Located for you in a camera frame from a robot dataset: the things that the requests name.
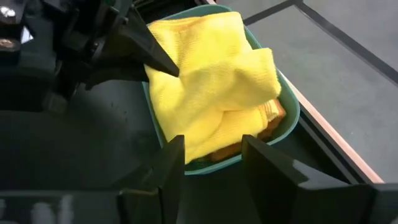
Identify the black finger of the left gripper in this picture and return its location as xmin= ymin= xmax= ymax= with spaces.
xmin=85 ymin=62 xmax=150 ymax=91
xmin=102 ymin=6 xmax=180 ymax=78

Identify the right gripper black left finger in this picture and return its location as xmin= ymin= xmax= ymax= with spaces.
xmin=0 ymin=134 xmax=186 ymax=224

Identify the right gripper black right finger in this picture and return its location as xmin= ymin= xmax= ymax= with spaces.
xmin=241 ymin=134 xmax=398 ymax=224

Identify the deep orange microfiber towel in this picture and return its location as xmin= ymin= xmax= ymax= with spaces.
xmin=206 ymin=107 xmax=287 ymax=162

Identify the teal plastic bin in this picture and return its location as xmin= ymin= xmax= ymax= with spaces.
xmin=141 ymin=4 xmax=301 ymax=177

